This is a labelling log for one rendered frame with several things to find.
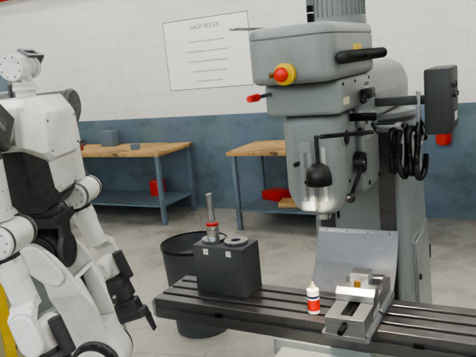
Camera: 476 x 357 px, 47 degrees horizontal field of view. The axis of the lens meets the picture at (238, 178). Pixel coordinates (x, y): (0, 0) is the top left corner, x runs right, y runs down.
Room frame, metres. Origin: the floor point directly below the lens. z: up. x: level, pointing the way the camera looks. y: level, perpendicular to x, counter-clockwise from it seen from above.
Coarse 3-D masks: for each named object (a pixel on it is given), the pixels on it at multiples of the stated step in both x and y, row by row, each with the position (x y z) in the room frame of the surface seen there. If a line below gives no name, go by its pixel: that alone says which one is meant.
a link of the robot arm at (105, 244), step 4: (104, 236) 1.71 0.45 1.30; (108, 236) 1.73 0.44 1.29; (92, 240) 1.68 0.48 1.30; (96, 240) 1.68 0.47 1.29; (100, 240) 1.69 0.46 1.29; (104, 240) 1.70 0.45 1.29; (108, 240) 1.72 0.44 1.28; (112, 240) 1.74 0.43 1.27; (88, 244) 1.68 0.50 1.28; (92, 244) 1.68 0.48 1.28; (96, 244) 1.68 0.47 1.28; (100, 244) 1.68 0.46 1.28; (104, 244) 1.73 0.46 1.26; (108, 244) 1.74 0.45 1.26; (112, 244) 1.74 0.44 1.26; (88, 248) 1.69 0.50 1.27; (96, 248) 1.74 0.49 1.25; (100, 248) 1.74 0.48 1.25; (104, 248) 1.74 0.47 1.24; (108, 248) 1.74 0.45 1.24; (112, 248) 1.74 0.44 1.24; (116, 248) 1.74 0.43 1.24; (100, 252) 1.75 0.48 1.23; (104, 252) 1.75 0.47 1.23; (100, 256) 1.75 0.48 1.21
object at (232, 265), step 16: (208, 240) 1.96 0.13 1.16; (224, 240) 1.94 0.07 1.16; (240, 240) 1.93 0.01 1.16; (256, 240) 1.95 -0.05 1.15; (208, 256) 1.94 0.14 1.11; (224, 256) 1.90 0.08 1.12; (240, 256) 1.86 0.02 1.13; (256, 256) 1.94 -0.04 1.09; (208, 272) 1.94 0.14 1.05; (224, 272) 1.90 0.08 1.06; (240, 272) 1.86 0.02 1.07; (256, 272) 1.93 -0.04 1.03; (208, 288) 1.94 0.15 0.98; (224, 288) 1.91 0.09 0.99; (240, 288) 1.87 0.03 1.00; (256, 288) 1.92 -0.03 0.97
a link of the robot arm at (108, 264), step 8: (104, 256) 1.70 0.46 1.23; (112, 256) 1.71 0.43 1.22; (120, 256) 1.68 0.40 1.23; (104, 264) 1.65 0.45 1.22; (112, 264) 1.68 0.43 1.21; (120, 264) 1.68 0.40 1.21; (128, 264) 1.70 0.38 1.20; (104, 272) 1.64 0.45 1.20; (112, 272) 1.67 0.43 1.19; (120, 272) 1.69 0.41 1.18; (128, 272) 1.68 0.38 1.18; (112, 280) 1.67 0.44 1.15; (120, 280) 1.67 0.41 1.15; (128, 280) 1.70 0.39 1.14; (112, 288) 1.66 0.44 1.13
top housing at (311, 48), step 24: (312, 24) 1.50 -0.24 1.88; (336, 24) 1.54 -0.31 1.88; (360, 24) 1.76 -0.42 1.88; (264, 48) 1.56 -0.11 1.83; (288, 48) 1.53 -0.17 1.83; (312, 48) 1.50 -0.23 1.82; (336, 48) 1.52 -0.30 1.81; (360, 48) 1.72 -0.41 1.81; (264, 72) 1.57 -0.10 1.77; (312, 72) 1.50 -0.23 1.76; (336, 72) 1.52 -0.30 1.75; (360, 72) 1.74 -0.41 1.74
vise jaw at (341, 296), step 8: (336, 288) 1.64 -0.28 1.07; (344, 288) 1.63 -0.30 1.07; (352, 288) 1.62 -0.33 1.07; (360, 288) 1.61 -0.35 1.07; (368, 288) 1.60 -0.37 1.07; (376, 288) 1.60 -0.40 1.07; (336, 296) 1.62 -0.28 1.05; (344, 296) 1.61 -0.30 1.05; (352, 296) 1.60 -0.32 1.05; (360, 296) 1.59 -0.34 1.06; (368, 296) 1.58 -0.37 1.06; (376, 296) 1.59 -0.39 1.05
